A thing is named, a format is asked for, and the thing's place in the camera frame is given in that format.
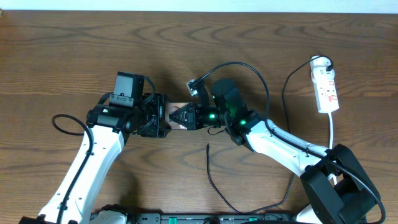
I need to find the white power strip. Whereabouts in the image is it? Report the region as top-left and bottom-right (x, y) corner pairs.
(311, 67), (339, 114)

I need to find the white power strip cord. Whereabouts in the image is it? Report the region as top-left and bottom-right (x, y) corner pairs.
(327, 112), (339, 187)

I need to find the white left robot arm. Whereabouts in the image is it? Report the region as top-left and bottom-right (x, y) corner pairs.
(20, 93), (170, 224)

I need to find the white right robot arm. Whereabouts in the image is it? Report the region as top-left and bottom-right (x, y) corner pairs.
(169, 78), (382, 224)

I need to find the black USB charging cable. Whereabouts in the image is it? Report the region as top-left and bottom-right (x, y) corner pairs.
(206, 55), (335, 215)

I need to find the white USB wall charger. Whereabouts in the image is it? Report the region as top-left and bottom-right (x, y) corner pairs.
(310, 55), (333, 72)

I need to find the Samsung Galaxy smartphone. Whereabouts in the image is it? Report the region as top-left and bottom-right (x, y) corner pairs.
(165, 102), (189, 130)

